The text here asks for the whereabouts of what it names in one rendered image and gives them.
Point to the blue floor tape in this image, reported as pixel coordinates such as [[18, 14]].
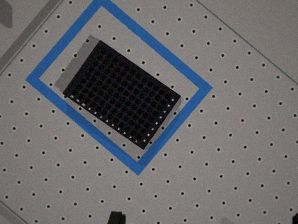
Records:
[[136, 167]]

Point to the grey flat rectangular plate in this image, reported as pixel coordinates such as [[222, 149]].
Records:
[[234, 160]]

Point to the black well plate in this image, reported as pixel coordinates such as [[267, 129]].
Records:
[[134, 105]]

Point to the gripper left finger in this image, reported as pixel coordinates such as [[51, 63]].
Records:
[[117, 218]]

